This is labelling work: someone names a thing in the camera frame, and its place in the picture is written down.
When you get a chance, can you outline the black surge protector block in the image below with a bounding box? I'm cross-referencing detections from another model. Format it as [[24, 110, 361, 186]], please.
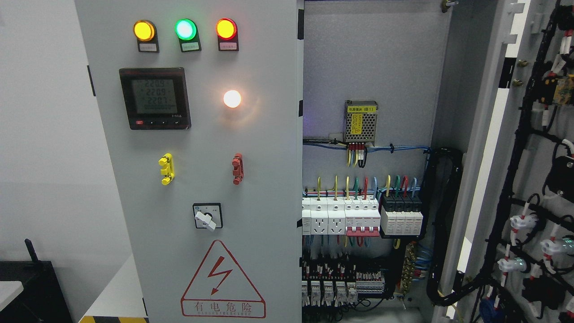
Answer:
[[380, 194, 424, 238]]

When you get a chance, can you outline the yellow indicator lamp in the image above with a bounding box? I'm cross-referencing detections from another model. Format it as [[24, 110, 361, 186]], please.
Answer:
[[133, 20, 159, 52]]

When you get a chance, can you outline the yellow test terminal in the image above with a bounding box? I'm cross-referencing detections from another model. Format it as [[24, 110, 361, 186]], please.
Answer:
[[158, 153, 175, 186]]

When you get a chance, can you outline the red indicator lamp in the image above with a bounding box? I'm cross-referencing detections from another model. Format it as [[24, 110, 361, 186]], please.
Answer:
[[216, 18, 239, 51]]

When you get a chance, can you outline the white rotary selector switch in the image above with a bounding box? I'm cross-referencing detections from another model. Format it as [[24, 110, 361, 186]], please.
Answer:
[[192, 202, 223, 232]]

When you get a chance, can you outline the red electric hazard warning sign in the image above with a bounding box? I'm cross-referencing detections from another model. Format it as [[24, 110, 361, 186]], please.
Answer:
[[180, 240, 266, 319]]

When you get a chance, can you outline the grey cabinet door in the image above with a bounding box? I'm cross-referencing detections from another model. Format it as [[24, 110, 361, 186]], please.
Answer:
[[75, 0, 303, 323], [449, 0, 573, 323]]

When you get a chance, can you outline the red test terminal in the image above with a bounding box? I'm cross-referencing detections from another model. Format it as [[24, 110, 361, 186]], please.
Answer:
[[231, 153, 244, 185]]

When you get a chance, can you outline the black digital power meter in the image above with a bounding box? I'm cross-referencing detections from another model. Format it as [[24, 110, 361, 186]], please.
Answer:
[[119, 67, 192, 130]]

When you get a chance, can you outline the white socket breaker row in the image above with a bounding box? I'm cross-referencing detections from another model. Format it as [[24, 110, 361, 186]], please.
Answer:
[[302, 196, 381, 237]]

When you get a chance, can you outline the metal mesh power supply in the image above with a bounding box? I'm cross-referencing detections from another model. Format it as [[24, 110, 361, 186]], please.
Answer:
[[343, 100, 378, 143]]

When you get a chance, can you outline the black right cable loom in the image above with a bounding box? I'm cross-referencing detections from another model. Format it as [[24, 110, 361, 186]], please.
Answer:
[[422, 146, 494, 308]]

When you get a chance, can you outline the green indicator lamp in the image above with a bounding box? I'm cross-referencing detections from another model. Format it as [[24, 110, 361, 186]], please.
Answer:
[[174, 18, 201, 52]]

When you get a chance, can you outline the white glowing indicator lamp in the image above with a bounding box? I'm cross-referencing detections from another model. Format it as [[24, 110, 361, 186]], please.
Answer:
[[223, 90, 242, 109]]

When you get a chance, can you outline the black box with antenna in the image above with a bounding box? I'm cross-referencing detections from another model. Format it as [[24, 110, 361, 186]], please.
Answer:
[[0, 239, 73, 323]]

